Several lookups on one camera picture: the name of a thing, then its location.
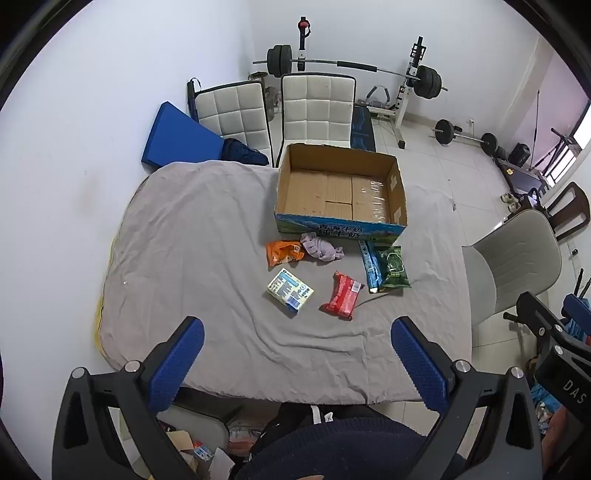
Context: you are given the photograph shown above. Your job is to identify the dark wooden chair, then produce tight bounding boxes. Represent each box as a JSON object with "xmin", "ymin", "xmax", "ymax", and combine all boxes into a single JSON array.
[{"xmin": 538, "ymin": 181, "xmax": 591, "ymax": 241}]

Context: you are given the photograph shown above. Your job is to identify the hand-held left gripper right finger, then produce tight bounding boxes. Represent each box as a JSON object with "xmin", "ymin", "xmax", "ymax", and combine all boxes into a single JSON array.
[{"xmin": 390, "ymin": 316, "xmax": 543, "ymax": 480}]

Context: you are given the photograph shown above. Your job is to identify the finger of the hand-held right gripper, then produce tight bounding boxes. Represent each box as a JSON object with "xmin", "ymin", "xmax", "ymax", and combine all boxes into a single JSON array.
[
  {"xmin": 563, "ymin": 294, "xmax": 591, "ymax": 344},
  {"xmin": 514, "ymin": 292, "xmax": 572, "ymax": 356}
]

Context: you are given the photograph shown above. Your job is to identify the pile of cardboard scraps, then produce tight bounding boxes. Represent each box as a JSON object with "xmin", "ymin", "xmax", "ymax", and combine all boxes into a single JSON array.
[{"xmin": 159, "ymin": 427, "xmax": 234, "ymax": 480}]

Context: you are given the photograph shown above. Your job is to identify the long blue packet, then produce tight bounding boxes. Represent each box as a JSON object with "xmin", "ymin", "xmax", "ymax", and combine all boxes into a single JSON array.
[{"xmin": 359, "ymin": 239, "xmax": 382, "ymax": 294}]

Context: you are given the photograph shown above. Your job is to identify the green snack packet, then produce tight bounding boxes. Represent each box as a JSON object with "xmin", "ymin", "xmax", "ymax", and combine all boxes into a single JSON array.
[{"xmin": 373, "ymin": 246, "xmax": 413, "ymax": 291}]

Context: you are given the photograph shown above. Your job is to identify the black blue weight bench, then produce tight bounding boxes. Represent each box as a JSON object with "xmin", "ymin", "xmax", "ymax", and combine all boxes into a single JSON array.
[{"xmin": 350, "ymin": 105, "xmax": 377, "ymax": 152}]

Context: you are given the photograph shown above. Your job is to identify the black treadmill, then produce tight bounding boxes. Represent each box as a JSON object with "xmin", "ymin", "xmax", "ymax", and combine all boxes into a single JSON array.
[{"xmin": 494, "ymin": 127, "xmax": 580, "ymax": 195}]

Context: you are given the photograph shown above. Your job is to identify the dark blue bar with strap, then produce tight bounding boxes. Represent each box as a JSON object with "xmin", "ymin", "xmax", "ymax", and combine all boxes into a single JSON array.
[{"xmin": 187, "ymin": 78, "xmax": 202, "ymax": 121}]

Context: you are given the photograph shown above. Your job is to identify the red snack packet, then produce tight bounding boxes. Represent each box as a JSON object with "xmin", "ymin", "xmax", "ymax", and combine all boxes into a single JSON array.
[{"xmin": 320, "ymin": 271, "xmax": 365, "ymax": 320}]

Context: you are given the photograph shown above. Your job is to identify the pink socks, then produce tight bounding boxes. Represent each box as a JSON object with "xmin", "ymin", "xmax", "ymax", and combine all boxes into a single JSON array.
[{"xmin": 300, "ymin": 233, "xmax": 345, "ymax": 263}]

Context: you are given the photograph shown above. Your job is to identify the white blue tissue pack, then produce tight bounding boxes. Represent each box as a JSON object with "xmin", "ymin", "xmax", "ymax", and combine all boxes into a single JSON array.
[{"xmin": 267, "ymin": 268, "xmax": 315, "ymax": 315}]

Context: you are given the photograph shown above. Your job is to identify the white quilted chair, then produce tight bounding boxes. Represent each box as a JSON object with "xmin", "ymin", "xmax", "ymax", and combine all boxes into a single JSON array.
[
  {"xmin": 187, "ymin": 79, "xmax": 274, "ymax": 164},
  {"xmin": 276, "ymin": 73, "xmax": 357, "ymax": 168}
]

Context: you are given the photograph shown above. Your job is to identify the white barbell rack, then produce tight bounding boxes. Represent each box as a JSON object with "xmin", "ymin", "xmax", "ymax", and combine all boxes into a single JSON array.
[{"xmin": 295, "ymin": 16, "xmax": 428, "ymax": 149}]

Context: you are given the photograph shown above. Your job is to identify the orange snack packet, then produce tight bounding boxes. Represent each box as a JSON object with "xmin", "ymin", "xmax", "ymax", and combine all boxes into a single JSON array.
[{"xmin": 266, "ymin": 240, "xmax": 306, "ymax": 267}]

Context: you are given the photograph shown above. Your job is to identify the grey shell chair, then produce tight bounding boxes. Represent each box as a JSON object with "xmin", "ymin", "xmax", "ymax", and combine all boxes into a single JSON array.
[{"xmin": 462, "ymin": 209, "xmax": 563, "ymax": 329}]

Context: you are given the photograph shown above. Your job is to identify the grey curved handle bar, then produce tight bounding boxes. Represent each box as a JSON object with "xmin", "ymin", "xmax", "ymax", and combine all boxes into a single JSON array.
[{"xmin": 365, "ymin": 85, "xmax": 391, "ymax": 110}]

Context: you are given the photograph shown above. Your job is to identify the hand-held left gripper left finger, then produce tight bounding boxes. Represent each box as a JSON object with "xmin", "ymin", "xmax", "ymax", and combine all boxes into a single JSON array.
[{"xmin": 52, "ymin": 316, "xmax": 206, "ymax": 480}]

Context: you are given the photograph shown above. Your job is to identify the cardboard box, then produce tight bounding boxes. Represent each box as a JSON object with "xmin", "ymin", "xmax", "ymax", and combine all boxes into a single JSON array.
[{"xmin": 274, "ymin": 143, "xmax": 410, "ymax": 245}]

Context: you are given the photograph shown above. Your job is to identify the blue foam mat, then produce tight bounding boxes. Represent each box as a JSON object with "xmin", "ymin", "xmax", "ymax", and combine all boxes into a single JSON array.
[{"xmin": 141, "ymin": 102, "xmax": 227, "ymax": 168}]

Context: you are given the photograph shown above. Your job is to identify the person's dark navy sweater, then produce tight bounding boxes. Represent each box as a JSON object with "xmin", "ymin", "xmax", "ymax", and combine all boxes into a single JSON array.
[{"xmin": 231, "ymin": 404, "xmax": 465, "ymax": 480}]

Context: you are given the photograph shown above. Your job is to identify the long barbell with black plates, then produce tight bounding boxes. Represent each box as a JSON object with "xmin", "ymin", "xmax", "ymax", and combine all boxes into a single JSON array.
[{"xmin": 252, "ymin": 44, "xmax": 448, "ymax": 99}]

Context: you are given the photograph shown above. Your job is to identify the short barbell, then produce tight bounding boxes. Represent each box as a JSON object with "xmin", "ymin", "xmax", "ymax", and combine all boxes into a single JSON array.
[{"xmin": 433, "ymin": 119, "xmax": 499, "ymax": 157}]

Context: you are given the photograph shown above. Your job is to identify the thin black pole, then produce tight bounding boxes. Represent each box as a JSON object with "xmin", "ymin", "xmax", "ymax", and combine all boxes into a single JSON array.
[{"xmin": 531, "ymin": 90, "xmax": 542, "ymax": 168}]

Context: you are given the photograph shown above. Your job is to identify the dark blue jacket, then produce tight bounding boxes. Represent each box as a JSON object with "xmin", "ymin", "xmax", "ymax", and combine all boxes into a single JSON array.
[{"xmin": 221, "ymin": 137, "xmax": 269, "ymax": 167}]

